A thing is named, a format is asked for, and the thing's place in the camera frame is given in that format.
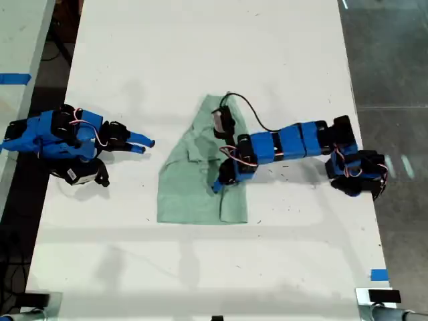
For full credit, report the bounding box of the pale side table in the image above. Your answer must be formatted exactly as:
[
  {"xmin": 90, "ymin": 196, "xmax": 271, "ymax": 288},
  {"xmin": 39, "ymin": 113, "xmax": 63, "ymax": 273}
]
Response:
[{"xmin": 0, "ymin": 0, "xmax": 56, "ymax": 208}]

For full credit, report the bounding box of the black camera cable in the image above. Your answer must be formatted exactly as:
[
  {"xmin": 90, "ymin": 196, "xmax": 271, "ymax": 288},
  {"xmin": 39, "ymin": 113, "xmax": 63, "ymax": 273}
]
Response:
[{"xmin": 219, "ymin": 92, "xmax": 279, "ymax": 132}]

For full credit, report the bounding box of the white metal bracket plate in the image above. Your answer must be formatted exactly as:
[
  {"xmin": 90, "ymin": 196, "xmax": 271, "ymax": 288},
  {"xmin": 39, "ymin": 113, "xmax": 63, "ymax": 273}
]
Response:
[{"xmin": 355, "ymin": 287, "xmax": 402, "ymax": 307}]

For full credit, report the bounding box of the small black box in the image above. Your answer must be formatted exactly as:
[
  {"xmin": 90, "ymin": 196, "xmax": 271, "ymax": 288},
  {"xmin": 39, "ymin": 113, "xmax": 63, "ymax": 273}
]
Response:
[
  {"xmin": 368, "ymin": 289, "xmax": 401, "ymax": 304},
  {"xmin": 25, "ymin": 292, "xmax": 51, "ymax": 307}
]

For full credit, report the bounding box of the black camera box white label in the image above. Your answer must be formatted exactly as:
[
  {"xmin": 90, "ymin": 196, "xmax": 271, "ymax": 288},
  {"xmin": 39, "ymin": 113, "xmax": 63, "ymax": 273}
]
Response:
[{"xmin": 49, "ymin": 160, "xmax": 100, "ymax": 185}]

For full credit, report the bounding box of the pale green t-shirt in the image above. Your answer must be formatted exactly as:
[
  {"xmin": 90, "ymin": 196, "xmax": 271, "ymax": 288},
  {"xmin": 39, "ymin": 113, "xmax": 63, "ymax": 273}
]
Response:
[{"xmin": 156, "ymin": 92, "xmax": 250, "ymax": 225}]

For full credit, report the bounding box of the grey metal tube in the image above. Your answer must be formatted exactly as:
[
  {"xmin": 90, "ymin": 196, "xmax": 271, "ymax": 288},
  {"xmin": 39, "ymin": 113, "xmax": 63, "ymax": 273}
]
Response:
[{"xmin": 359, "ymin": 304, "xmax": 428, "ymax": 321}]

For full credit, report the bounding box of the black camera box silver face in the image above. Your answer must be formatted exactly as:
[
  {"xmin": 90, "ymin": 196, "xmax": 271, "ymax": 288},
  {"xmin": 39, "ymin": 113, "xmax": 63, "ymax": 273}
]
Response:
[{"xmin": 211, "ymin": 105, "xmax": 237, "ymax": 134}]

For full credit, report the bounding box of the long blue tape strip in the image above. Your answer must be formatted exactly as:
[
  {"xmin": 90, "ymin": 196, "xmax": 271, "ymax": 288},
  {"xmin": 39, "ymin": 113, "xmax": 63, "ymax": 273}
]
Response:
[{"xmin": 0, "ymin": 73, "xmax": 33, "ymax": 86}]

